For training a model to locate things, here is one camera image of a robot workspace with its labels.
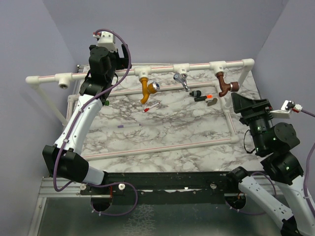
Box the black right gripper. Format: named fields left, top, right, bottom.
left=231, top=91, right=274, bottom=152

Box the brown water faucet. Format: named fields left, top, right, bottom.
left=216, top=72, right=240, bottom=97

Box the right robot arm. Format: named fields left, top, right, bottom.
left=226, top=92, right=315, bottom=236

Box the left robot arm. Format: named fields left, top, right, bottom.
left=42, top=44, right=132, bottom=194

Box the orange water faucet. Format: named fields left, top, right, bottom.
left=140, top=77, right=160, bottom=104

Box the grey silver water faucet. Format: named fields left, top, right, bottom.
left=173, top=72, right=190, bottom=92

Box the beige mini stapler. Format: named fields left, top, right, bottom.
left=206, top=98, right=218, bottom=107

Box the black orange highlighter marker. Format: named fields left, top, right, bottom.
left=194, top=94, right=213, bottom=102

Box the red white marker pen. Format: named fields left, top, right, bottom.
left=143, top=103, right=159, bottom=113

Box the purple white marker pen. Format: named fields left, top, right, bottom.
left=117, top=123, right=141, bottom=128

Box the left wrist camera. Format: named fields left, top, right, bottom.
left=93, top=31, right=118, bottom=53

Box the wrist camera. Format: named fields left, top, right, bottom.
left=93, top=31, right=118, bottom=53
left=269, top=100, right=303, bottom=119

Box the dark grey hose nozzle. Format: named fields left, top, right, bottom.
left=189, top=90, right=202, bottom=97

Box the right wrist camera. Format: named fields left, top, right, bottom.
left=269, top=100, right=303, bottom=119

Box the white pvc pipe frame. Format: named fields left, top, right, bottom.
left=25, top=59, right=254, bottom=161

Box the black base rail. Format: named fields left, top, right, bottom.
left=81, top=171, right=256, bottom=206

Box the aluminium table frame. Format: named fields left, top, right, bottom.
left=37, top=67, right=288, bottom=236

